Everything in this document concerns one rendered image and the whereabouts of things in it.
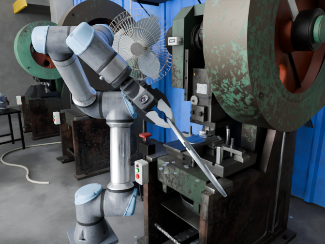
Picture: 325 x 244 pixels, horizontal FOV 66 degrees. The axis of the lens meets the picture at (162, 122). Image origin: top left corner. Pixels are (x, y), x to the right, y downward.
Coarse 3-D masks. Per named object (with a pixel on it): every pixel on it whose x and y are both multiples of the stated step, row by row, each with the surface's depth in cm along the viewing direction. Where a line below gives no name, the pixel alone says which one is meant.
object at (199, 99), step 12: (204, 72) 133; (192, 84) 141; (204, 84) 134; (192, 96) 141; (204, 96) 136; (192, 108) 140; (204, 108) 134; (216, 108) 136; (204, 120) 135; (216, 120) 138
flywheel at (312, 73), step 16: (288, 0) 91; (304, 0) 108; (320, 0) 116; (288, 16) 99; (304, 16) 94; (320, 16) 93; (288, 32) 98; (304, 32) 94; (320, 32) 93; (288, 48) 102; (304, 48) 98; (320, 48) 122; (288, 64) 110; (304, 64) 120; (320, 64) 122; (288, 80) 113; (304, 80) 122
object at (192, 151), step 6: (168, 120) 72; (174, 126) 86; (180, 132) 89; (180, 138) 65; (186, 144) 73; (192, 150) 72; (192, 156) 63; (198, 156) 79; (198, 162) 62; (204, 168) 62; (210, 174) 86; (210, 180) 63; (216, 180) 84; (216, 186) 64; (222, 192) 66
